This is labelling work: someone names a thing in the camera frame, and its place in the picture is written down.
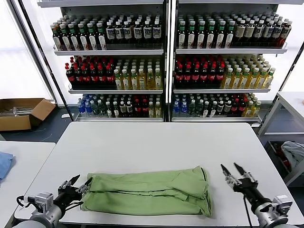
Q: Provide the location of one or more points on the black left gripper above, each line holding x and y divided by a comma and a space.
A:
69, 197

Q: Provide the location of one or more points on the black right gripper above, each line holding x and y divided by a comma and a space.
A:
251, 190

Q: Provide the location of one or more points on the light green polo shirt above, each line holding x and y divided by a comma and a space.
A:
142, 190

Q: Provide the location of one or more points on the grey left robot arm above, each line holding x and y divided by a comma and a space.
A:
51, 215

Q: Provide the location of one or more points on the grey white clothes pile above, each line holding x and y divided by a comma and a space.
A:
293, 152

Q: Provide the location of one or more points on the dark storage bin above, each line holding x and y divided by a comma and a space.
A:
273, 148

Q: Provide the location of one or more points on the grey metal shelf board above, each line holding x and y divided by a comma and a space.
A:
213, 119
225, 2
221, 91
118, 119
225, 51
99, 3
107, 52
114, 91

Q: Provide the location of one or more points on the yellow juice bottle green label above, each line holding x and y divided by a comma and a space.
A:
150, 82
268, 80
248, 110
244, 80
260, 80
158, 82
134, 82
158, 111
118, 82
142, 82
256, 109
126, 82
252, 80
227, 80
151, 111
235, 80

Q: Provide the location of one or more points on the small dark bottle pale label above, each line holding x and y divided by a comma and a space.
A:
129, 109
122, 109
220, 109
227, 109

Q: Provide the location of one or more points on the white paper scrap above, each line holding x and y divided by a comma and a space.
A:
67, 116

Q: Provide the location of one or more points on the blue folded cloth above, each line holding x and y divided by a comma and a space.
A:
5, 166

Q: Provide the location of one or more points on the dark bottle white cap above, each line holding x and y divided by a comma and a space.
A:
206, 109
116, 110
109, 110
213, 109

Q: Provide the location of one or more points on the blue drink bottle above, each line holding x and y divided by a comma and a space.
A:
88, 108
184, 108
176, 108
81, 108

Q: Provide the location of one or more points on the dark green drink bottle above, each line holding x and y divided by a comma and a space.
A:
102, 109
199, 109
96, 109
192, 109

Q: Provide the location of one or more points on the brown cardboard box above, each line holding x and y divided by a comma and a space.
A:
14, 123

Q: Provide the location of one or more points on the clear plastic packaging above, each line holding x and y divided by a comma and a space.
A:
21, 111

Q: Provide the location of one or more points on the dark tea bottle green label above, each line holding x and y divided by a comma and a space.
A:
91, 38
210, 35
82, 38
73, 38
191, 35
101, 38
64, 38
229, 35
201, 35
182, 35
220, 35

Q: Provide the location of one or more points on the dark bottle beige label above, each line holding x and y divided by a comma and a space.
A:
249, 32
240, 32

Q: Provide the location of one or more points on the dark bottle white blue label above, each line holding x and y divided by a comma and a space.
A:
147, 33
119, 33
110, 33
156, 33
276, 32
127, 33
137, 33
259, 32
268, 32

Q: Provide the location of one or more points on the red brown tea bottle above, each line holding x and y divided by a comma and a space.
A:
285, 34

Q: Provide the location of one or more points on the grey metal shelving unit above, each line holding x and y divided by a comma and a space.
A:
107, 10
225, 10

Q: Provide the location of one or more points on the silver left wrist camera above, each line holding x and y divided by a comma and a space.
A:
42, 202

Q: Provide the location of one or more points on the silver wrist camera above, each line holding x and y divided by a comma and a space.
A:
42, 202
282, 204

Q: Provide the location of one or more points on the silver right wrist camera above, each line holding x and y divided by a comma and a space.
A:
282, 204

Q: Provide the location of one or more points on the grey metal frame side table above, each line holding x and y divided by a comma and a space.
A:
293, 104

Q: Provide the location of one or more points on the black slanted metal post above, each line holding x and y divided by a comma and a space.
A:
50, 70
288, 73

